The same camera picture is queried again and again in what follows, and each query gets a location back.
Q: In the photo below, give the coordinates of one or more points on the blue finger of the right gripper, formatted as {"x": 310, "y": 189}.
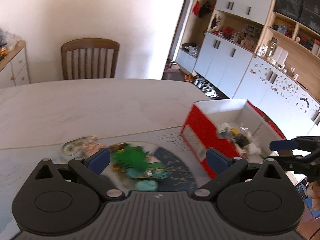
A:
{"x": 283, "y": 145}

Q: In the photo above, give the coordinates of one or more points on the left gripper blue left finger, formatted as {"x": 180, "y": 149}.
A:
{"x": 98, "y": 161}

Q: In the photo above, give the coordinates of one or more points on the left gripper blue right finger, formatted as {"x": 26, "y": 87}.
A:
{"x": 217, "y": 161}

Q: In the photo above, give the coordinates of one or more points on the green doll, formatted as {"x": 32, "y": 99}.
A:
{"x": 136, "y": 163}

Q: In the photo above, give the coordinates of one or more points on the white plastic bag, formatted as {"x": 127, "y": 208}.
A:
{"x": 253, "y": 148}

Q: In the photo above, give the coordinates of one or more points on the teal round plastic container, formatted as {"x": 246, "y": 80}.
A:
{"x": 146, "y": 185}

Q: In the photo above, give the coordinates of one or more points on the white green packet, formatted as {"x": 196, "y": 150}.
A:
{"x": 223, "y": 131}

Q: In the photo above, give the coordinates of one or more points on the yellow small box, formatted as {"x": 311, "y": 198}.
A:
{"x": 234, "y": 131}

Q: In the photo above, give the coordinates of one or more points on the red white cardboard box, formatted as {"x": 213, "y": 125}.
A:
{"x": 199, "y": 130}

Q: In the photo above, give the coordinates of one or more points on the red patterned rug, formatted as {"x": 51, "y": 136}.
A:
{"x": 173, "y": 74}

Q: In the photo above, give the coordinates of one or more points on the wooden chair far side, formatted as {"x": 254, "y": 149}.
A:
{"x": 89, "y": 58}

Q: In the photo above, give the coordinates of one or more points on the white drawer sideboard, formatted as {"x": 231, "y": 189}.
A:
{"x": 14, "y": 67}

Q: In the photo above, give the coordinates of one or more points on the white wall cabinet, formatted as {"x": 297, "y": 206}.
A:
{"x": 265, "y": 51}

